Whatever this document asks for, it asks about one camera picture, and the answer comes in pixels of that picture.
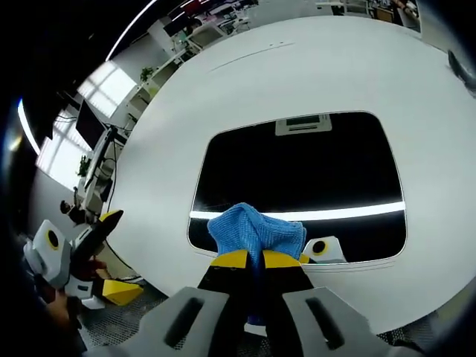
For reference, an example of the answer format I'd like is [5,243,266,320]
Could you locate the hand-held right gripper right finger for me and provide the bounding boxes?
[262,249,425,357]

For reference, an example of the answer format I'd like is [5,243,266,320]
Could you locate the black mirror with white frame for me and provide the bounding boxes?
[185,109,408,266]

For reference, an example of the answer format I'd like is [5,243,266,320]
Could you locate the dark curved object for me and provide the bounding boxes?
[447,49,476,89]

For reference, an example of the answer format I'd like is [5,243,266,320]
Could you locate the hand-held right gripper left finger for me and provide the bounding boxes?
[83,248,251,357]

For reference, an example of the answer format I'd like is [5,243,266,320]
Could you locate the blue cleaning cloth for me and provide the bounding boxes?
[207,202,308,327]

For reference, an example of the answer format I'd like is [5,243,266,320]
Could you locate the white desk with monitor stand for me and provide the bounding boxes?
[82,125,120,217]

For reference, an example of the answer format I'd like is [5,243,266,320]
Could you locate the grey mesh office chair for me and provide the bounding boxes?
[77,274,453,357]

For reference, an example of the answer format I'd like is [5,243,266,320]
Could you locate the black computer monitor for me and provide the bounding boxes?
[75,99,108,150]

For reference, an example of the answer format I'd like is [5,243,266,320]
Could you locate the white shelf unit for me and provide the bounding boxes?
[128,48,196,120]

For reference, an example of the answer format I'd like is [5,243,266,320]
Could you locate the person's left hand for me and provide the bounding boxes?
[46,293,83,330]

